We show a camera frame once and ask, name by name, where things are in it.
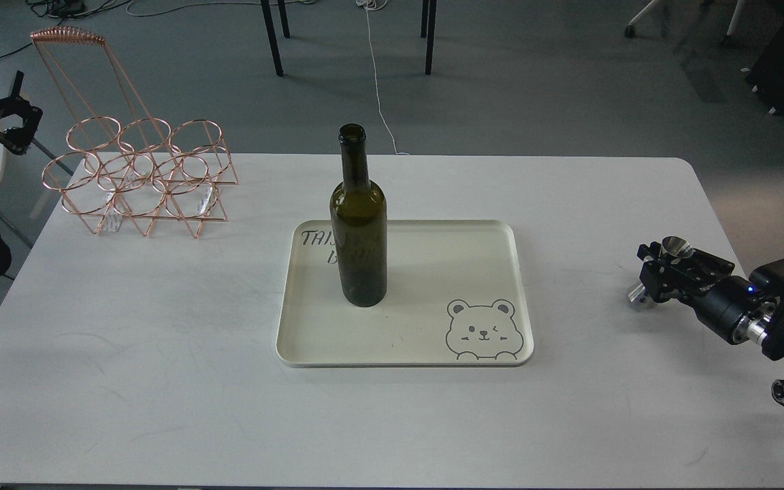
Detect black table legs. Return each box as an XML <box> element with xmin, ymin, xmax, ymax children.
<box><xmin>259</xmin><ymin>1</ymin><xmax>438</xmax><ymax>78</ymax></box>

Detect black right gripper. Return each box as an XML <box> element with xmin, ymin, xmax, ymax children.
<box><xmin>637</xmin><ymin>242</ymin><xmax>774</xmax><ymax>344</ymax></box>

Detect white floor cable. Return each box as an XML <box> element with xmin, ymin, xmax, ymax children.
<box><xmin>355</xmin><ymin>0</ymin><xmax>412</xmax><ymax>156</ymax></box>

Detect cream bear serving tray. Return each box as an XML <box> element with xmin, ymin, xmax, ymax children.
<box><xmin>276</xmin><ymin>220</ymin><xmax>534</xmax><ymax>367</ymax></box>

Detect black floor cables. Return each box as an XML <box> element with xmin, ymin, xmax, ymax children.
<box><xmin>0</xmin><ymin>0</ymin><xmax>134</xmax><ymax>72</ymax></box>

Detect dark green wine bottle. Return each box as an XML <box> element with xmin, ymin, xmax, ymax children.
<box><xmin>329</xmin><ymin>123</ymin><xmax>388</xmax><ymax>307</ymax></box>

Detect copper wire bottle rack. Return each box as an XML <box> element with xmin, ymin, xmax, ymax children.
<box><xmin>31</xmin><ymin>26</ymin><xmax>240</xmax><ymax>237</ymax></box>

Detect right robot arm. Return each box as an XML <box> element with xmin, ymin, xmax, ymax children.
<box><xmin>627</xmin><ymin>236</ymin><xmax>784</xmax><ymax>407</ymax></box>

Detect steel double jigger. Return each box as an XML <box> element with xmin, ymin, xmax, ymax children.
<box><xmin>627</xmin><ymin>235</ymin><xmax>695</xmax><ymax>309</ymax></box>

